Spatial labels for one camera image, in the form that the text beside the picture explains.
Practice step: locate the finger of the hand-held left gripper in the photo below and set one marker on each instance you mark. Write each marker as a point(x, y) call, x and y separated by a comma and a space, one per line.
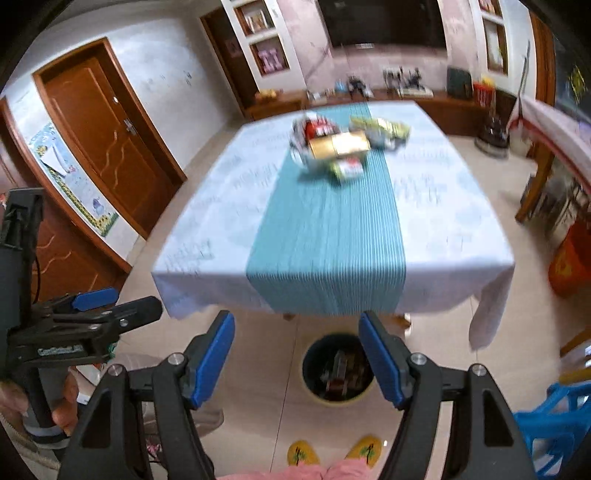
point(134, 311)
point(94, 299)

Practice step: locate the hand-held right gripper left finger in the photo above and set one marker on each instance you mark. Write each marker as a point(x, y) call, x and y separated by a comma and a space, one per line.
point(212, 360)

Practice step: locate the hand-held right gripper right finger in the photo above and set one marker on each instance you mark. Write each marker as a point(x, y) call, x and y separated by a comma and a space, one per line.
point(381, 360)

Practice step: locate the black bin with yellow rim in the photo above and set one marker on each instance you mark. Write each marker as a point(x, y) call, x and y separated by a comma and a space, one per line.
point(310, 364)

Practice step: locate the green white packet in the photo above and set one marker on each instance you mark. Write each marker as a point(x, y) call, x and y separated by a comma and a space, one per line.
point(348, 170)

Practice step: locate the yellow cardboard box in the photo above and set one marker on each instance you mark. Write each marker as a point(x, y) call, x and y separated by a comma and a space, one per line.
point(339, 144)

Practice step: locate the light green foil packet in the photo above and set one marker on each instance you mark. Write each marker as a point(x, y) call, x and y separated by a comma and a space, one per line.
point(395, 130)

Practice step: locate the olive green snack packet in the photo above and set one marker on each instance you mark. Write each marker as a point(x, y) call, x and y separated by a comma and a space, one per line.
point(364, 123)

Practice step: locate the red white bag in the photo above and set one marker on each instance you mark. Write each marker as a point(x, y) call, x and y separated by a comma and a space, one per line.
point(309, 131)

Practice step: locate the person's left forearm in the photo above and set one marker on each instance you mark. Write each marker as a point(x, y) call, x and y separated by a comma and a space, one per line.
point(18, 443)

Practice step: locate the person's left hand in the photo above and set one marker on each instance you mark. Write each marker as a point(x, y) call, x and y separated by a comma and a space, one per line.
point(68, 406)

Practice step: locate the brown wooden door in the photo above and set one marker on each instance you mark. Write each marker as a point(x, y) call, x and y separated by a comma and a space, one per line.
point(60, 249)
point(101, 138)

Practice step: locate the yellow slipper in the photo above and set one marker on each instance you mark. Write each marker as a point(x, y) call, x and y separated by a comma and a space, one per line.
point(302, 454)
point(364, 448)

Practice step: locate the blue printed tablecloth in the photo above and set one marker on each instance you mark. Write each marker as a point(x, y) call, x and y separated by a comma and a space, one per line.
point(323, 240)

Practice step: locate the blue plastic stool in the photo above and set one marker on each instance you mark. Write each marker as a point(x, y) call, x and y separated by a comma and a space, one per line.
point(554, 429)

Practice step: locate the orange bucket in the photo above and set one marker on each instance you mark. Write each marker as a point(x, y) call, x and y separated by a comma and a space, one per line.
point(572, 267)

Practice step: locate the black cooking pot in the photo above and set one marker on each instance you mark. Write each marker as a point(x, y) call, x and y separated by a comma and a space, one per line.
point(493, 134)

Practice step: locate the fruit bowl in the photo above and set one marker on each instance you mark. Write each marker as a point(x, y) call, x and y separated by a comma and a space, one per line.
point(267, 96)

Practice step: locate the white bucket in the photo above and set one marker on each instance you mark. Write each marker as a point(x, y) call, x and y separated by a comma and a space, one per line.
point(518, 145)

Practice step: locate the dark wooden door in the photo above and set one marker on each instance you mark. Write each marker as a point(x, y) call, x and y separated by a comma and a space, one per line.
point(226, 55)

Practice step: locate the wooden table with pink cloth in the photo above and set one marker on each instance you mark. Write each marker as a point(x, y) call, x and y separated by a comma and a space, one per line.
point(549, 134)

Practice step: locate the red basket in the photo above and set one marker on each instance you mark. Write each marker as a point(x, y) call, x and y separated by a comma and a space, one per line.
point(483, 94)

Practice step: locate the pink dumbbells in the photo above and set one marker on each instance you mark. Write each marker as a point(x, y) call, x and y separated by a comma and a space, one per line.
point(270, 60)

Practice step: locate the dark green appliance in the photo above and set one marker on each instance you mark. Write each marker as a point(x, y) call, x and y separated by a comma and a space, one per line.
point(459, 83)

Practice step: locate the black television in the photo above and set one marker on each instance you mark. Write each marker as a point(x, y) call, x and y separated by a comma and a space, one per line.
point(383, 23)

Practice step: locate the wall poster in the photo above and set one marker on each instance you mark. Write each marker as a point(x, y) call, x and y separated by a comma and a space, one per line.
point(69, 184)

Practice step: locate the white wall shelf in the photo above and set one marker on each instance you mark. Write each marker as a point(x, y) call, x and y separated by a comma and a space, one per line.
point(482, 46)
point(291, 46)

